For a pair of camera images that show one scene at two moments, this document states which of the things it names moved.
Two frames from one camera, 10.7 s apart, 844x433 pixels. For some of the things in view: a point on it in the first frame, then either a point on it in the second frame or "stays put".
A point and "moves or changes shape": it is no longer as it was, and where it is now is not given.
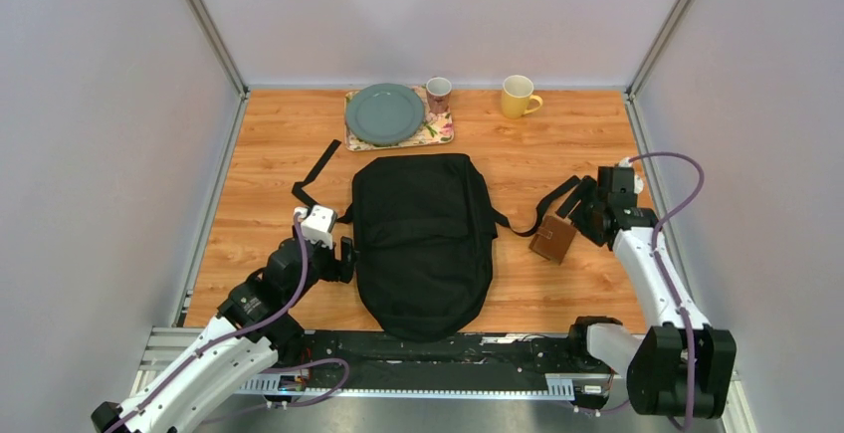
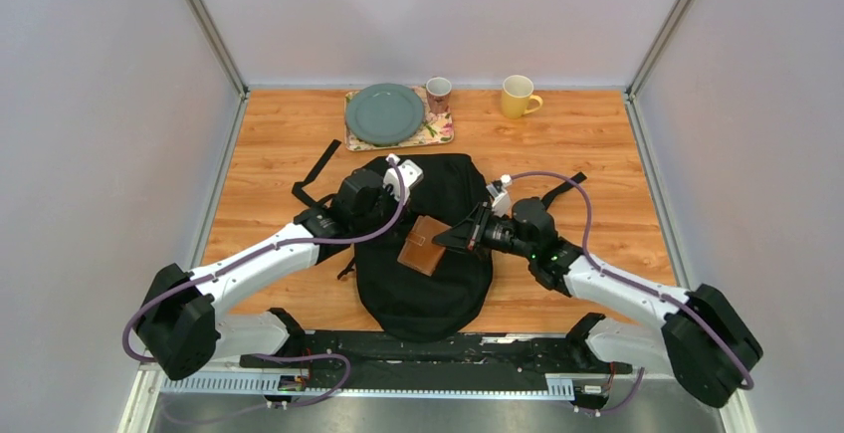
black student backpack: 425,229 stays put
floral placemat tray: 437,127 stays put
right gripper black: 576,195 -> 470,233
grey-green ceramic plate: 384,113 stays put
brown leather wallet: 553,239 moves or changes shape
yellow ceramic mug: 517,97 stays put
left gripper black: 339,270 -> 387,193
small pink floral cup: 438,90 stays put
